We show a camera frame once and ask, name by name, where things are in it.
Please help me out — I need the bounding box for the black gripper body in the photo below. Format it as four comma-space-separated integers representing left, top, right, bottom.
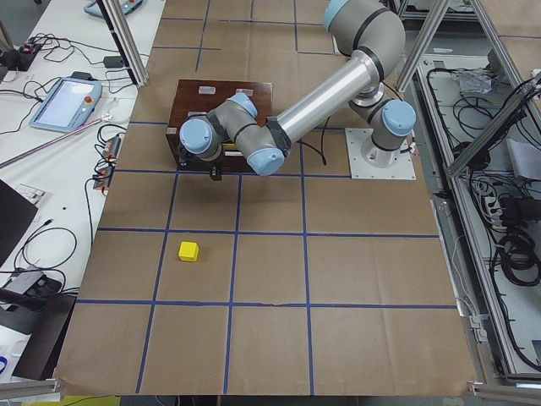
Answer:
177, 144, 224, 172

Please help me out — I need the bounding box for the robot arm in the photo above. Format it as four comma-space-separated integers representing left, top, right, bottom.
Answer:
178, 1, 416, 176

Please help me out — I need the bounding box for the dark wooden drawer cabinet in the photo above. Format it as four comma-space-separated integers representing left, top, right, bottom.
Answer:
166, 80, 273, 159

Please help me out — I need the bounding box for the yellow block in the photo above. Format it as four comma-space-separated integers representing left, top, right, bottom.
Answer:
178, 241, 199, 262

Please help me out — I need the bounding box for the black power adapter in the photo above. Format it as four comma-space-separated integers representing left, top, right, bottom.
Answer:
102, 56, 124, 69

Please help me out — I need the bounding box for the near teach pendant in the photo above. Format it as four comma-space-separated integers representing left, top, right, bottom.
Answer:
30, 77, 102, 133

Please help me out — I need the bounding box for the teach pendant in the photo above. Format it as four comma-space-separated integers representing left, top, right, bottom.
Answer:
83, 0, 145, 19
30, 77, 102, 133

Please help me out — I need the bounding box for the metal rod with pink tape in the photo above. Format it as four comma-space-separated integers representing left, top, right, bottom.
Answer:
0, 118, 102, 169

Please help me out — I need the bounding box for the far teach pendant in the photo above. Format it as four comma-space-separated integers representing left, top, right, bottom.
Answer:
83, 0, 145, 19

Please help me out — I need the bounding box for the black laptop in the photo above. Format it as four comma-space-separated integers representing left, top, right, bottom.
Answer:
0, 180, 38, 265

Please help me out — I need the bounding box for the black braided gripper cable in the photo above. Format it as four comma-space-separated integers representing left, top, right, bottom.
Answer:
295, 120, 333, 166

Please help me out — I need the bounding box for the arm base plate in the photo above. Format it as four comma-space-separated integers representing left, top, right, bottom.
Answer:
345, 128, 416, 181

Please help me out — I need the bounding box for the aluminium frame post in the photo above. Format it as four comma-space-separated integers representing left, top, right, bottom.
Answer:
97, 0, 149, 88

